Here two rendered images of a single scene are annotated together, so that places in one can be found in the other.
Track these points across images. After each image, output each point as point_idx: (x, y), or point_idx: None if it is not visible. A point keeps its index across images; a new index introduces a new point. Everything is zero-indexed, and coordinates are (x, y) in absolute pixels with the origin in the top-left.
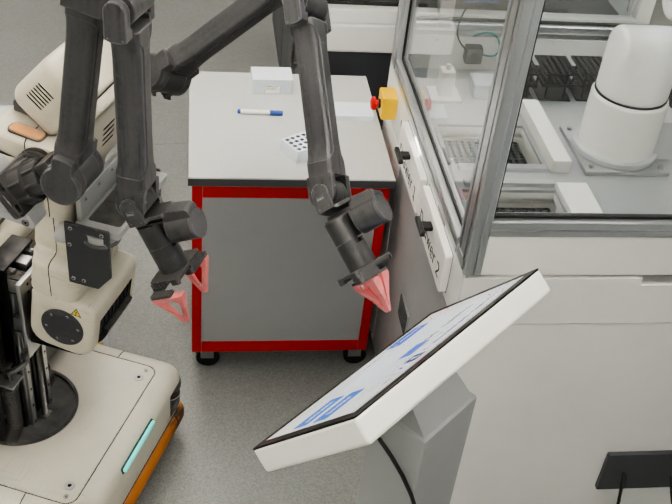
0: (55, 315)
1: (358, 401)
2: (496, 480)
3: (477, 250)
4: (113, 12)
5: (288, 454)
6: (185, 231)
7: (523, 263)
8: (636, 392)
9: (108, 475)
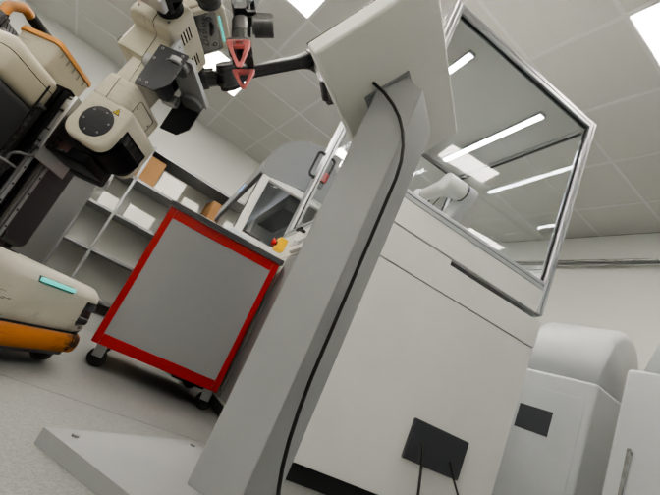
0: (98, 110)
1: None
2: (338, 416)
3: None
4: None
5: (348, 25)
6: (267, 20)
7: (398, 214)
8: (438, 359)
9: (29, 264)
